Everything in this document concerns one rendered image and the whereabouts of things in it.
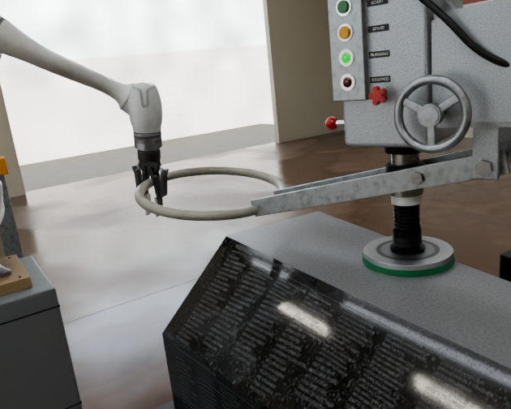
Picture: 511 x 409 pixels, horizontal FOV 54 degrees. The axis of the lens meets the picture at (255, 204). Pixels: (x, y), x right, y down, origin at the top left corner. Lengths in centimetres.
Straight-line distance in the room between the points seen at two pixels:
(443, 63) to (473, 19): 9
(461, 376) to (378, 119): 53
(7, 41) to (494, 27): 126
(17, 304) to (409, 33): 126
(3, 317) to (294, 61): 837
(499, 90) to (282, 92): 839
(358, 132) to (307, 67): 857
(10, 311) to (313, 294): 89
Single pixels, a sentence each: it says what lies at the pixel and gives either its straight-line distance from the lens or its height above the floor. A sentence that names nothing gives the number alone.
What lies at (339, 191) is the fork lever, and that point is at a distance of 127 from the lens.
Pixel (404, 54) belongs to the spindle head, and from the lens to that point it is 109.
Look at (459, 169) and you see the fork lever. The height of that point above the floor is 112.
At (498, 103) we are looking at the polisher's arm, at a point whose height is 126.
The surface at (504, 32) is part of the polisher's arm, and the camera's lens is 105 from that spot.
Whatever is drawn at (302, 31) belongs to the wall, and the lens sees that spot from 970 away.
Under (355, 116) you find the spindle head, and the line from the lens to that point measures 115.
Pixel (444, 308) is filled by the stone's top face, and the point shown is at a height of 87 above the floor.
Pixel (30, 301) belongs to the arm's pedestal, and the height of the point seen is 78.
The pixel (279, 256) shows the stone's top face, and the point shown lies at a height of 87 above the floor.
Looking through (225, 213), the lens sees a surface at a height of 99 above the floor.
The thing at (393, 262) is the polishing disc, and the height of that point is 90.
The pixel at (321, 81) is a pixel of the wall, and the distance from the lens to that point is 992.
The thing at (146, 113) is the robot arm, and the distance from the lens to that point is 164.
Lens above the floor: 137
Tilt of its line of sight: 15 degrees down
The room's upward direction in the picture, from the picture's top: 6 degrees counter-clockwise
